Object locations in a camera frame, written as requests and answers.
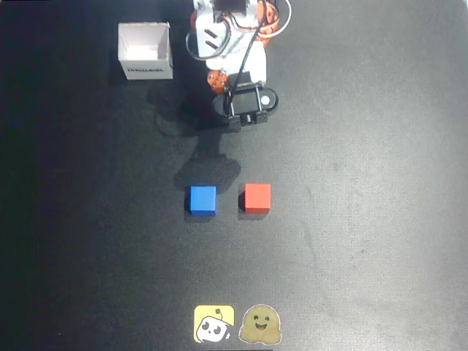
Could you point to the blue cube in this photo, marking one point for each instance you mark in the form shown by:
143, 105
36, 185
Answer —
203, 200

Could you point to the orange and white robot arm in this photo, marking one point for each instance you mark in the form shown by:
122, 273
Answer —
204, 22

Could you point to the white cardboard box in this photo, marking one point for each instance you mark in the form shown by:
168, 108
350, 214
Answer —
146, 40

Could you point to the red cube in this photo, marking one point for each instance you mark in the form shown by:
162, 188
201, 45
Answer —
257, 197

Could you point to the yellow robot sticker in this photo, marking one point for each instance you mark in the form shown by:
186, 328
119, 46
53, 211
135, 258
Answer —
214, 323

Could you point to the hugging face emoji sticker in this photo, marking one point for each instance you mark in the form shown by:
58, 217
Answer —
260, 324

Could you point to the black webcam with mount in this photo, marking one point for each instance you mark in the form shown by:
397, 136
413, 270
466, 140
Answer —
245, 102

